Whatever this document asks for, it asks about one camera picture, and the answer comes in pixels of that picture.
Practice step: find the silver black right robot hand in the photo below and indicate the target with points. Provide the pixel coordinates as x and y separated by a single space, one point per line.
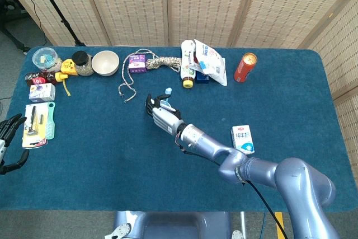
165 120

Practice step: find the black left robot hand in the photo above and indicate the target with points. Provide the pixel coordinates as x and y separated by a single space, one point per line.
8 128

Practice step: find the light blue toothbrush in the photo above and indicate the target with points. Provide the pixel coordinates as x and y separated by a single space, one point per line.
168 91

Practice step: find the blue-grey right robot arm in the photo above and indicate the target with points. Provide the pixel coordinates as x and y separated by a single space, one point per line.
293 177

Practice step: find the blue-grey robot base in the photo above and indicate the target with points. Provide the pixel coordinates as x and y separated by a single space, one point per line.
173 225

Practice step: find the beige bowl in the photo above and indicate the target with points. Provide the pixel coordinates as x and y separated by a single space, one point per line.
104 64

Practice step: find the razor blister pack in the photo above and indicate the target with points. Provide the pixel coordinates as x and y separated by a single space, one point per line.
33 121

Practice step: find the teal plastic comb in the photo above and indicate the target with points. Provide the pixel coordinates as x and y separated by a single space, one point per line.
50 127

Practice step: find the white purple small box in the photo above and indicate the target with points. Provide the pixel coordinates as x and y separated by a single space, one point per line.
42 92

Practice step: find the white bottle yellow cap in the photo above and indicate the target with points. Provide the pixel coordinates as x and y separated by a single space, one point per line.
188 72

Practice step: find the dark blue box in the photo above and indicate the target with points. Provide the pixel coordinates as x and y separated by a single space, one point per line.
201 78

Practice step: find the dark red snack packet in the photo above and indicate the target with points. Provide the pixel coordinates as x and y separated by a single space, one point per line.
32 78

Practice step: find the crumpled white printed packet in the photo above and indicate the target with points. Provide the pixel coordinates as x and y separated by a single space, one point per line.
202 65

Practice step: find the blue table cloth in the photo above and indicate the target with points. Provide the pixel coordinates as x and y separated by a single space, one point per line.
112 166

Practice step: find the white snack bag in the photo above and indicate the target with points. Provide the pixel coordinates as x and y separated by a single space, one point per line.
212 60

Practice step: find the clear round plastic container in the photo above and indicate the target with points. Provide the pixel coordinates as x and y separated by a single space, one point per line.
44 57

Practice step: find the yellow tape measure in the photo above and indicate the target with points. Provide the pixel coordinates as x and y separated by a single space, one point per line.
68 66

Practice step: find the red drink can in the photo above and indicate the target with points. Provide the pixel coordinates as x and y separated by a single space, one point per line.
244 69

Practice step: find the glass jar black lid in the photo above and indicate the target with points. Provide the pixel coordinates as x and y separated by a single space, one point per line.
82 58

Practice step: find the black office chair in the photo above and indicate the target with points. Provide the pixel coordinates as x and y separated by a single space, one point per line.
11 15

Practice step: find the black tripod stand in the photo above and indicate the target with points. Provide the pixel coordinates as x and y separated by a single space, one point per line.
63 22

